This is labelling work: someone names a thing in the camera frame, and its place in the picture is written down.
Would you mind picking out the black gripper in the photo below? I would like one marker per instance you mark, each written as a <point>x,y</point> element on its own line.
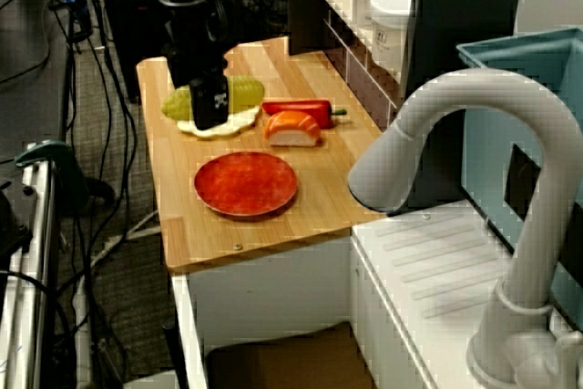
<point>196,43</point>

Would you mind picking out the yellow corn cob toy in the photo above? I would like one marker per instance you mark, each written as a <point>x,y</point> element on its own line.
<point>248,90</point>

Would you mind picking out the salmon sushi toy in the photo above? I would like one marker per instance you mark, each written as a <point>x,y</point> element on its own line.
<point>291,127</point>

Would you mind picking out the red chili pepper toy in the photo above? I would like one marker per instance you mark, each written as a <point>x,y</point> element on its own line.
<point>296,107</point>

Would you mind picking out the cream scalloped plate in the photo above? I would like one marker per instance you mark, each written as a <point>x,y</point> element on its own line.
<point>241,120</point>

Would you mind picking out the red round plate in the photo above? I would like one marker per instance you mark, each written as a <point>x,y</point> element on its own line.
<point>246,184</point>

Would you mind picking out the black box case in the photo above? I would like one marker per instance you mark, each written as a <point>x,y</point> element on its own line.
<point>127,33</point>

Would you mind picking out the tiled backsplash shelf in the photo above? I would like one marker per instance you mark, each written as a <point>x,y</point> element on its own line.
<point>305,20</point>

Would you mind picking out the metal countertop screw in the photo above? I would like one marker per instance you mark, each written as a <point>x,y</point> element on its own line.
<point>237,247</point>

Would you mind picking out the green clamp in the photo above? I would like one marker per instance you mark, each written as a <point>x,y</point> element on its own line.
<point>50,152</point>

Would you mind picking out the white toy kitchen cabinet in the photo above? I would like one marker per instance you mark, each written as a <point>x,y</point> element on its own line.
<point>273,289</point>

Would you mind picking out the grey toy faucet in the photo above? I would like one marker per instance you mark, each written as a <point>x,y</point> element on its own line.
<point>455,88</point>

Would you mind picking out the black rod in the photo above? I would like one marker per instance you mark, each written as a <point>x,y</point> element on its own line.
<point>175,357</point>

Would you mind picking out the blue plastic bin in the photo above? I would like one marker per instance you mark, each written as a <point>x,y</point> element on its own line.
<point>483,147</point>

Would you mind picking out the black mount knob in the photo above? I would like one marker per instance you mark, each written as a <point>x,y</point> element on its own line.
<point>11,225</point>

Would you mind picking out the metal frame rail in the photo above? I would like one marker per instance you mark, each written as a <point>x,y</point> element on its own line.
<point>27,270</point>

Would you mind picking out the black upright post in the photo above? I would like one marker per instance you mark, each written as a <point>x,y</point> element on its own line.
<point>455,11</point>

